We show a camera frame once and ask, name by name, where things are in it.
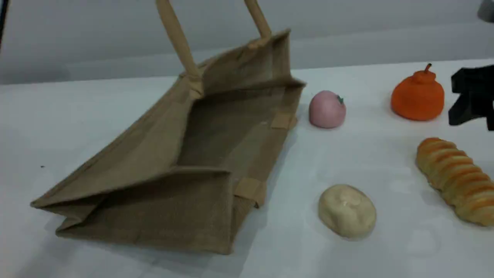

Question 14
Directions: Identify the long ridged golden bread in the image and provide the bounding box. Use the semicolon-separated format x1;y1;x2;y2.
415;137;494;227

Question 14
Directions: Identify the pink round toy fruit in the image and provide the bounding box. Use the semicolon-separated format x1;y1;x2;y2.
309;90;347;129

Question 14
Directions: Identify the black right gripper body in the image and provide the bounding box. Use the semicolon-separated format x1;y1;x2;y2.
451;66;494;104

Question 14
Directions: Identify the orange toy tangerine with stem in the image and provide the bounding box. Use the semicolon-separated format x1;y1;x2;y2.
391;64;445;122

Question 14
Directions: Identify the brown jute tote bag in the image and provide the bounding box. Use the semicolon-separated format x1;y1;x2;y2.
30;0;307;255

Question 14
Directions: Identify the cream round bun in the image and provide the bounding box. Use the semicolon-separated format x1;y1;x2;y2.
318;184;377;240

